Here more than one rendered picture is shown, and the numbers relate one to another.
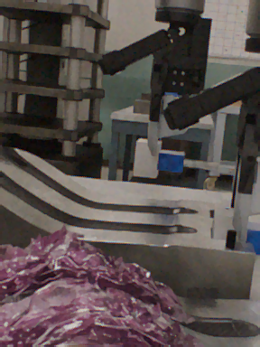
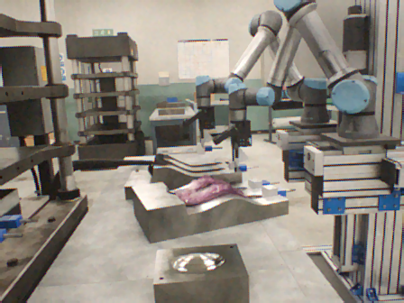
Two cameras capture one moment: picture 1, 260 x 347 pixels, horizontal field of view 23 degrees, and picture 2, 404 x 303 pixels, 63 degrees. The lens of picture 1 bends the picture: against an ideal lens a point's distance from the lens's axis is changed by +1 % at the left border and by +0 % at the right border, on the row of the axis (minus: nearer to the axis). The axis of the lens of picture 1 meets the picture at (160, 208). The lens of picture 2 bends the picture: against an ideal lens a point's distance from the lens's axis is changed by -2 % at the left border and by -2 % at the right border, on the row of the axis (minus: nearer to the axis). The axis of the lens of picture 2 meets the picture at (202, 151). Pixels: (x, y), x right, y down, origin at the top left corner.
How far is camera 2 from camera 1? 80 cm
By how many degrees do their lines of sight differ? 6
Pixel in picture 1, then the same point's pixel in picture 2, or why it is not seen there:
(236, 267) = (238, 176)
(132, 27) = (145, 72)
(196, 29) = (209, 110)
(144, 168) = (201, 151)
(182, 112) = (217, 140)
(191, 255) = (226, 175)
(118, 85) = (143, 100)
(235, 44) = (196, 72)
